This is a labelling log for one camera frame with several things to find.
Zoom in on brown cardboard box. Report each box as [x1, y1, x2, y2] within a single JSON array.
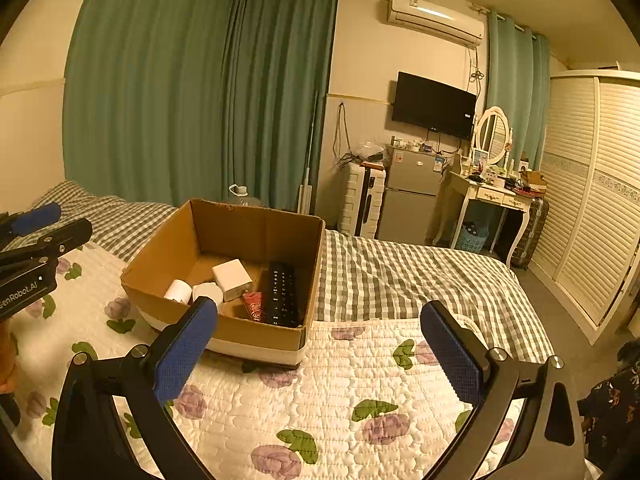
[[121, 198, 326, 367]]

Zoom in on white mop with pole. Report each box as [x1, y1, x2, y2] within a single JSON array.
[[298, 91, 319, 215]]

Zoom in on narrow green window curtain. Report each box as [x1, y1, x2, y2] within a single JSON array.
[[486, 10, 551, 171]]

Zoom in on group of cosmetic items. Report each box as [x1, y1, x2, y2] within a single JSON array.
[[460, 152, 546, 196]]

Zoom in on group of small fridge-top items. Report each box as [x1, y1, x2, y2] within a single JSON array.
[[390, 135, 441, 153]]

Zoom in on white louvred wardrobe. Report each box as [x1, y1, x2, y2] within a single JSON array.
[[530, 69, 640, 345]]

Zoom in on small white container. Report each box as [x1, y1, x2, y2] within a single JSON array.
[[192, 282, 221, 306]]

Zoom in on dark floral clothing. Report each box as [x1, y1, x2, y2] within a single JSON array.
[[577, 340, 640, 480]]

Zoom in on blue woven basket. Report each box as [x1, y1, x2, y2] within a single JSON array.
[[454, 222, 490, 255]]

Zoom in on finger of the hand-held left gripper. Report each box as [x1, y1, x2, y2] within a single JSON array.
[[0, 218, 94, 263], [0, 202, 62, 237]]

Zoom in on person's left hand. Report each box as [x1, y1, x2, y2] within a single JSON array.
[[0, 319, 19, 394]]

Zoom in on white ribbed suitcase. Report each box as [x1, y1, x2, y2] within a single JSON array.
[[340, 161, 388, 239]]

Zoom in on green corner curtain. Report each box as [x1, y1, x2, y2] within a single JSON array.
[[222, 0, 341, 213]]

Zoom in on small white box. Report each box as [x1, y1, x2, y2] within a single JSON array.
[[211, 259, 251, 302]]

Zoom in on dark checked suitcase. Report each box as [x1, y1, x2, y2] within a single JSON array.
[[510, 197, 550, 268]]

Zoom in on white oval vanity mirror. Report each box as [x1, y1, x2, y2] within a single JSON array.
[[474, 106, 510, 166]]

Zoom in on green checked bedsheet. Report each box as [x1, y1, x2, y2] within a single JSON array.
[[10, 180, 556, 361]]

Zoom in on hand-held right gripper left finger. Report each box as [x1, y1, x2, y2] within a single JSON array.
[[51, 296, 219, 480]]

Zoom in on black remote control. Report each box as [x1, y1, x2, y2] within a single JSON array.
[[265, 260, 301, 327]]

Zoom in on hanging wall cables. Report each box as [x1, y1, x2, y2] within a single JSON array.
[[334, 102, 352, 168]]

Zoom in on white air conditioner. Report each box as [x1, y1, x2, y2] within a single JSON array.
[[387, 0, 486, 50]]

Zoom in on white dressing table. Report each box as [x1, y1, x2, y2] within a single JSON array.
[[432, 170, 533, 268]]

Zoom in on red patterned packet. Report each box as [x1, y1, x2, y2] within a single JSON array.
[[241, 291, 266, 322]]

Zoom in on wide green curtain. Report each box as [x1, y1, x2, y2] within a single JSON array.
[[64, 0, 241, 208]]

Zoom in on clear plastic bag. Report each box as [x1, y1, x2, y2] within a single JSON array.
[[352, 141, 386, 163]]

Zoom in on white round bottle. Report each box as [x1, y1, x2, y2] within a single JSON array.
[[164, 278, 193, 305]]

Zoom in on clear large water bottle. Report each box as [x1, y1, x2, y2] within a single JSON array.
[[228, 184, 266, 208]]

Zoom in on grey two-door fridge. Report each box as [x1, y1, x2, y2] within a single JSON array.
[[376, 144, 446, 246]]

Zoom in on black wall television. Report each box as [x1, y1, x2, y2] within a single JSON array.
[[391, 71, 477, 141]]

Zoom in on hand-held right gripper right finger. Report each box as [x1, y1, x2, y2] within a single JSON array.
[[420, 301, 586, 480]]

